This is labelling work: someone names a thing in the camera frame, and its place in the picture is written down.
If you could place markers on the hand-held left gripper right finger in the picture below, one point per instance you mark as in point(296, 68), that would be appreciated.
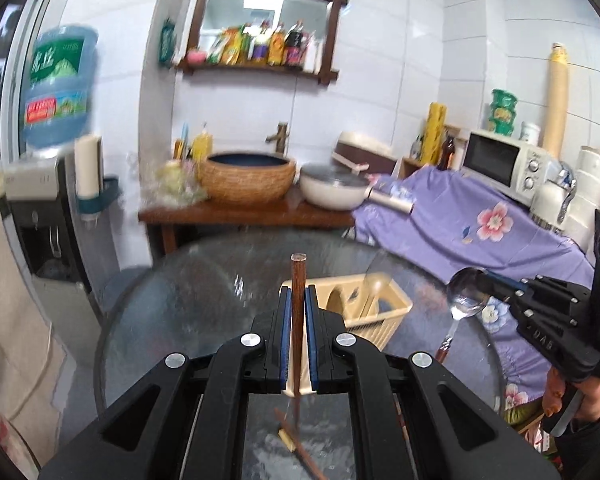
point(311, 335)

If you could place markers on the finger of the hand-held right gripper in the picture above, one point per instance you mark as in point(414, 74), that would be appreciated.
point(505, 280)
point(540, 300)

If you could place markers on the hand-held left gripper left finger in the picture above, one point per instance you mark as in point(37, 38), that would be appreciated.
point(285, 335)

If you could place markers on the brown wooden chopstick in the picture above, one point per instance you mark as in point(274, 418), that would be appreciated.
point(298, 280)

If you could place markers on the cream plastic utensil holder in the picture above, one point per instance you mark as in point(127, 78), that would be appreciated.
point(380, 320)

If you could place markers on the translucent plastic spoon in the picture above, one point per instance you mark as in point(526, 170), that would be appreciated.
point(375, 287)

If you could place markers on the person's right forearm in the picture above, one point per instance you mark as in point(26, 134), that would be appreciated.
point(590, 450)

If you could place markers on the person's right hand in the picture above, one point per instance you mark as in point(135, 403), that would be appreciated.
point(554, 395)

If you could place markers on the purple floral cloth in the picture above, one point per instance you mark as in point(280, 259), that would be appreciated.
point(455, 230)

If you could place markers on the white thermos kettle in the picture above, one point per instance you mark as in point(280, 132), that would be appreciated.
point(547, 205)

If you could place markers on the white microwave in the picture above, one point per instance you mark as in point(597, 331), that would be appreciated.
point(490, 160)

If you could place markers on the wooden washstand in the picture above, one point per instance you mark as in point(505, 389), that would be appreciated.
point(240, 215)

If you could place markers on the stack of white paper cups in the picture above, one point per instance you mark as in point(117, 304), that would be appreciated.
point(590, 175)

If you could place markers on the brown glass bottle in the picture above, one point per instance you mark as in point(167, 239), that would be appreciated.
point(447, 152)

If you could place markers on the white pan with lid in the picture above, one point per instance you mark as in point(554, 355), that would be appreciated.
point(330, 192)

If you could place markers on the white jar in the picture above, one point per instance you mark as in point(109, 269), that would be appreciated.
point(530, 133)

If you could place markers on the wooden crate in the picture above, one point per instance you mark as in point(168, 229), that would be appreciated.
point(405, 167)

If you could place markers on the wicker pattern wash basin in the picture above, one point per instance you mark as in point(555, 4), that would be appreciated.
point(250, 182)

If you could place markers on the small bottle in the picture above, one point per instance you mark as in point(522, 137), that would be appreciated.
point(416, 149)

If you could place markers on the yellow roll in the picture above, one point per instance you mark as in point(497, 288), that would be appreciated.
point(435, 130)

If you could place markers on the dark grey round bin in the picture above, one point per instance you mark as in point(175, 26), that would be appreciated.
point(125, 285)

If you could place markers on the white rice paddle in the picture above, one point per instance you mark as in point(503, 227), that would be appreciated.
point(350, 162)

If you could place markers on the clear plastic bag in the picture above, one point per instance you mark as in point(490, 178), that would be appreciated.
point(180, 190)

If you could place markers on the tall beige roll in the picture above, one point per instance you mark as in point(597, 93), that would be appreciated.
point(556, 105)

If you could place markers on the cream brown rice cooker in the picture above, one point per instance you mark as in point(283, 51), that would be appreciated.
point(365, 152)

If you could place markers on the bronze faucet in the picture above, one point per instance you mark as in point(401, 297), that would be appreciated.
point(280, 137)

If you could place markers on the cream toothbrush cup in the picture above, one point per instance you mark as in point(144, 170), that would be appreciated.
point(172, 172)

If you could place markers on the yellow soap dispenser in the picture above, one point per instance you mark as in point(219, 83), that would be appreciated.
point(202, 147)

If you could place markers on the blue toothbrush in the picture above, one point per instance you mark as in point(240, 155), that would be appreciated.
point(184, 140)

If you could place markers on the white paper cup tube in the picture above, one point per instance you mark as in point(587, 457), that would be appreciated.
point(87, 165)

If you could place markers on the white squeeze bottle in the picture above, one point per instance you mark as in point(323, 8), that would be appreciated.
point(312, 55)

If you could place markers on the yellow label bottle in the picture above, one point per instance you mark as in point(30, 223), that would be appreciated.
point(278, 45)

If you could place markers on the purple label bottle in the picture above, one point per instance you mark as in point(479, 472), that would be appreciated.
point(261, 45)

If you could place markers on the dark soy sauce bottle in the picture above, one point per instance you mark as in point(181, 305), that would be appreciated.
point(295, 42)

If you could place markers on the pink small container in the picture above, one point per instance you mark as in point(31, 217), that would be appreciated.
point(195, 55)

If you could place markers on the yellow green packet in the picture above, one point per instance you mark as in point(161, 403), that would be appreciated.
point(230, 45)

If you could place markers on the grey water dispenser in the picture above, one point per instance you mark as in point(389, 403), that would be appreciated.
point(35, 175)

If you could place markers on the floral cushion stool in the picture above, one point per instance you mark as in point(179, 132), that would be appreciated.
point(2, 430)

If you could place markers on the wooden framed mirror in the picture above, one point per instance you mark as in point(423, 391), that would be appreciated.
point(260, 5)

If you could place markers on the blue water jug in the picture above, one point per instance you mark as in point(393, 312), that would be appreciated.
point(60, 85)

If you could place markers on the green wall packet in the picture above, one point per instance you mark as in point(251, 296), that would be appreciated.
point(167, 42)

